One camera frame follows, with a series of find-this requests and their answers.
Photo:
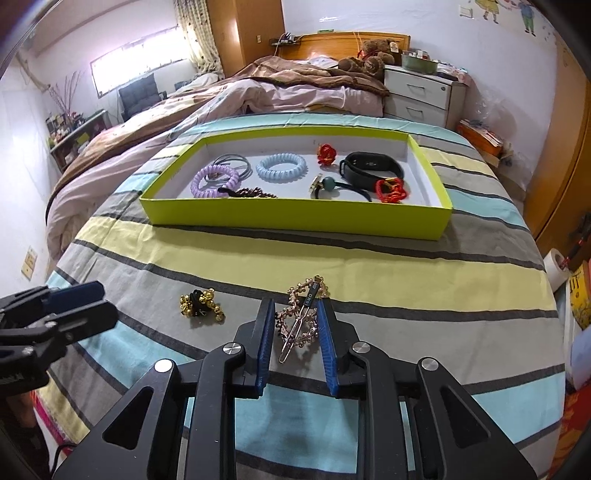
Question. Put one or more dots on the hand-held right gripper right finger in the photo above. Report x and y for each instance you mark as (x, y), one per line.
(330, 350)

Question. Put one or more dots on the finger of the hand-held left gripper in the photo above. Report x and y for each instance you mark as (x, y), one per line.
(74, 295)
(87, 318)

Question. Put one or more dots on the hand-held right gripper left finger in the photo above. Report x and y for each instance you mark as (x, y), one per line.
(264, 350)

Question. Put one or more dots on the rose gold hair clip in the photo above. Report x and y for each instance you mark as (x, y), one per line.
(300, 318)

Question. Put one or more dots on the yellow-green cardboard box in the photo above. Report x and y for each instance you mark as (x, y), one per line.
(295, 217)

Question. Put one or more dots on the striped bed sheet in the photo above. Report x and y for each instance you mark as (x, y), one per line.
(415, 286)

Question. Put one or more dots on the cluttered shelf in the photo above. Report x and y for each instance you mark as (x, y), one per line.
(74, 136)

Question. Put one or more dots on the black wristband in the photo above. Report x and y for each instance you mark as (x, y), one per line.
(369, 166)

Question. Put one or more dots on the dried branches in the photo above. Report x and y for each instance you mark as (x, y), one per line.
(67, 94)

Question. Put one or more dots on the black chair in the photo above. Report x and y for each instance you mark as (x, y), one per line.
(141, 94)

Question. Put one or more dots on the window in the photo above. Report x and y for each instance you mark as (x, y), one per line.
(138, 64)

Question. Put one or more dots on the white paper roll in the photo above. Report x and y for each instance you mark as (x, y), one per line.
(556, 270)

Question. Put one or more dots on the pink duvet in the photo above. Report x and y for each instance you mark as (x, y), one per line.
(221, 99)

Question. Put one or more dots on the yellow book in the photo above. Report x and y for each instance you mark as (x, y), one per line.
(581, 295)

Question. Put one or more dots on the red printed box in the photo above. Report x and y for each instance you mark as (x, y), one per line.
(577, 424)

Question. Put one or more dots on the cardboard box with books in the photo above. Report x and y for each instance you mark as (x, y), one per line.
(480, 141)

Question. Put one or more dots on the white nightstand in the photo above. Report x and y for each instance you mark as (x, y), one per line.
(418, 97)

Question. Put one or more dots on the black red tripod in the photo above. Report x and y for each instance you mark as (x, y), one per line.
(579, 244)

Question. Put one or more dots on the brown blanket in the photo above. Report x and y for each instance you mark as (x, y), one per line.
(304, 71)

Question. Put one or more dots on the floral curtain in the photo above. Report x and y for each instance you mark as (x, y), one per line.
(198, 37)

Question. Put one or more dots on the brown teddy bear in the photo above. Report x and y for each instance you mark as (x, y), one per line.
(369, 57)

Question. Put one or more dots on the green basin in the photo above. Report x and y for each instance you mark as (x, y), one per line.
(418, 63)

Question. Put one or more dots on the wooden door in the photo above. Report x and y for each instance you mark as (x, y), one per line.
(563, 152)

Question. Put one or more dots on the wooden headboard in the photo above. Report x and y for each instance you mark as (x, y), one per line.
(332, 44)

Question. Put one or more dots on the power strip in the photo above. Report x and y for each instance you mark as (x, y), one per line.
(286, 39)

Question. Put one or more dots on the wooden wardrobe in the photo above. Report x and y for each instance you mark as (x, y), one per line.
(254, 34)

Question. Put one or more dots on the wall socket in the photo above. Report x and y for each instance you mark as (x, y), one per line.
(29, 263)

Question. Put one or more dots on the children wall sticker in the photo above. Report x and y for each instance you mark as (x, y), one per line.
(508, 14)

